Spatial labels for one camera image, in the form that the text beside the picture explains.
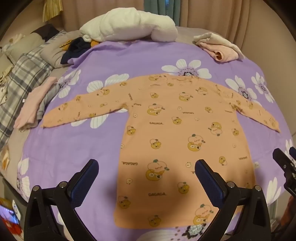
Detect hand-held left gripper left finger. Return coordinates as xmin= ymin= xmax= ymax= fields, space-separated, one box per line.
xmin=24 ymin=159 xmax=100 ymax=241

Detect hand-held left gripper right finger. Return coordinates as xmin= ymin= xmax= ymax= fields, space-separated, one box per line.
xmin=195 ymin=159 xmax=271 ymax=241

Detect orange printed long-sleeve shirt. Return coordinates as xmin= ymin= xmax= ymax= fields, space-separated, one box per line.
xmin=41 ymin=73 xmax=281 ymax=229

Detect navy clothes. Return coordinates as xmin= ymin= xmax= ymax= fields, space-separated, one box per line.
xmin=60 ymin=37 xmax=93 ymax=65

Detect orange printed cloth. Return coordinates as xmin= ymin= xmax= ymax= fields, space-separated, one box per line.
xmin=0 ymin=145 xmax=11 ymax=171

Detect smartphone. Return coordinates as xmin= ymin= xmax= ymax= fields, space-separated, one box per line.
xmin=0 ymin=198 xmax=22 ymax=232

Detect grey folded garment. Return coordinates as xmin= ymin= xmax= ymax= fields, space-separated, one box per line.
xmin=36 ymin=85 xmax=62 ymax=121

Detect pink folded garment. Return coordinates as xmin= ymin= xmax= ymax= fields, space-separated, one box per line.
xmin=14 ymin=77 xmax=58 ymax=129

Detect pink rolled garment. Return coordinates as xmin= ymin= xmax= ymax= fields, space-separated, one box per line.
xmin=199 ymin=42 xmax=238 ymax=63

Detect white printed cloth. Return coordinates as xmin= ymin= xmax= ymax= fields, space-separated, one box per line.
xmin=0 ymin=67 xmax=14 ymax=105

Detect grey plaid blanket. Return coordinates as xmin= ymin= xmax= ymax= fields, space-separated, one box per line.
xmin=0 ymin=52 xmax=55 ymax=149

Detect grey pillow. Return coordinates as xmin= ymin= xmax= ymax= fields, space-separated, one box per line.
xmin=39 ymin=30 xmax=79 ymax=69

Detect purple floral bedsheet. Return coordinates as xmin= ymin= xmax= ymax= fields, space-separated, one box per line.
xmin=14 ymin=38 xmax=294 ymax=241

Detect beige folded cloth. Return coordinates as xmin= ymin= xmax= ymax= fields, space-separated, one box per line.
xmin=193 ymin=32 xmax=244 ymax=58

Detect beige pillow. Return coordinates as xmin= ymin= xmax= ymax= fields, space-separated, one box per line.
xmin=5 ymin=32 xmax=47 ymax=63

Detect dark brown cushion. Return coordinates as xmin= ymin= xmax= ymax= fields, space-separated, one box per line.
xmin=37 ymin=24 xmax=60 ymax=42

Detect white fluffy blanket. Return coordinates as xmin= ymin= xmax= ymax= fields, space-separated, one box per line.
xmin=79 ymin=7 xmax=178 ymax=43

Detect beige curtain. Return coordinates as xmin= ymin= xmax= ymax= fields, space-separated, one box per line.
xmin=58 ymin=0 xmax=275 ymax=61

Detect teal curtain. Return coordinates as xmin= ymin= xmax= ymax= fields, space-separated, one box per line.
xmin=143 ymin=0 xmax=179 ymax=26

